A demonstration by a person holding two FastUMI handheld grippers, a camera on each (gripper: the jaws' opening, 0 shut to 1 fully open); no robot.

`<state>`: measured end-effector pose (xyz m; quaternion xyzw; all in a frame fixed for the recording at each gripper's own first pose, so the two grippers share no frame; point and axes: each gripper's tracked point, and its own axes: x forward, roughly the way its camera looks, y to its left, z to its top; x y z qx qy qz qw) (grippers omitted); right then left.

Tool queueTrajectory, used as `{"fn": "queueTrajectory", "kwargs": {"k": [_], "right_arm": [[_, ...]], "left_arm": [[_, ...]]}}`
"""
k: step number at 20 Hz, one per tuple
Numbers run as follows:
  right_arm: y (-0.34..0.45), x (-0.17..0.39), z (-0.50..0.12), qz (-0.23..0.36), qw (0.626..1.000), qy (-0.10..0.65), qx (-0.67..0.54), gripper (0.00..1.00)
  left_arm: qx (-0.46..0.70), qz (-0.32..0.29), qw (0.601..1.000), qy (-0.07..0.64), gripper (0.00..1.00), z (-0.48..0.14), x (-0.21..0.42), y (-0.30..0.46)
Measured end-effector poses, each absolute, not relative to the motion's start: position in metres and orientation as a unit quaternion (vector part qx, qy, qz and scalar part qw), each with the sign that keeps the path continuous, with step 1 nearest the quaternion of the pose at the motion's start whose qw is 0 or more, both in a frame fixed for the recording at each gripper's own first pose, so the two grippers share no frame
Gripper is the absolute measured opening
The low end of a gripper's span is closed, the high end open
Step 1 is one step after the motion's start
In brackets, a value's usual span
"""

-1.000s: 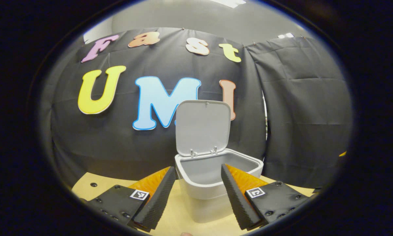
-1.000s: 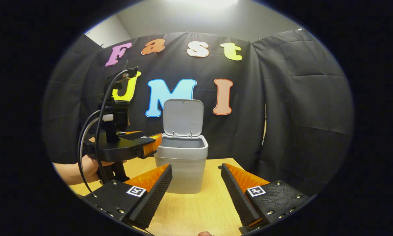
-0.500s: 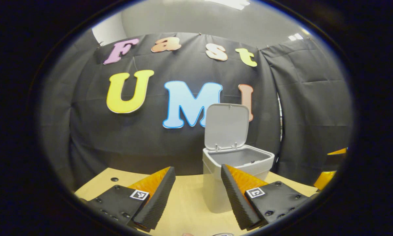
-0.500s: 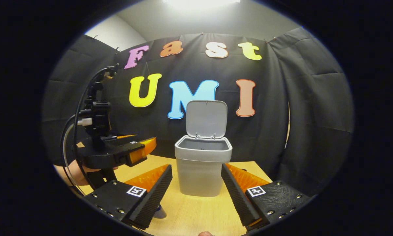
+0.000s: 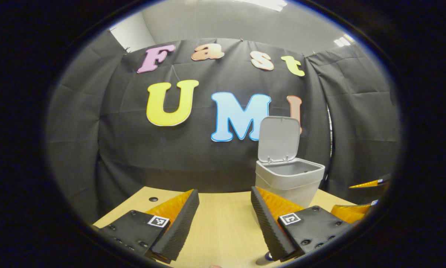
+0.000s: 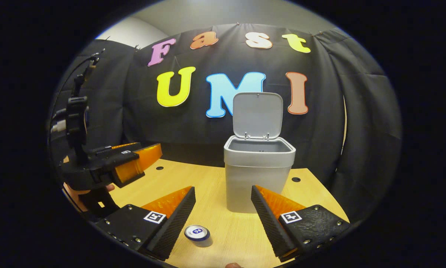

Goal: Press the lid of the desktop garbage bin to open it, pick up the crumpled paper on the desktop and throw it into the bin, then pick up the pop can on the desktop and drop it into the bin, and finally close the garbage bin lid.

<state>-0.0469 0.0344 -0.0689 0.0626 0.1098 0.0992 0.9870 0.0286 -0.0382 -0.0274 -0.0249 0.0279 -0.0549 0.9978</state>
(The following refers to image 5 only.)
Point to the ceiling light panel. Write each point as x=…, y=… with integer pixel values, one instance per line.
x=267, y=3
x=343, y=40

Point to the black backdrop cloth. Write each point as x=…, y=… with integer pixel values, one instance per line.
x=133, y=149

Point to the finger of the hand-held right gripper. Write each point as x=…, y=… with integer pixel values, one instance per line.
x=351, y=211
x=371, y=183

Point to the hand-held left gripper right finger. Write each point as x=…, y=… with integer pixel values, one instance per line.
x=269, y=227

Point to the blue pop can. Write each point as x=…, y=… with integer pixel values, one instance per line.
x=268, y=256

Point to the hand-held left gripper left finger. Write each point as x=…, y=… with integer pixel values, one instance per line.
x=180, y=227

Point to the white desktop garbage bin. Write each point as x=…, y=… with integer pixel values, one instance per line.
x=286, y=184

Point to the wooden desktop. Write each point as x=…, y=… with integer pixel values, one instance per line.
x=226, y=230

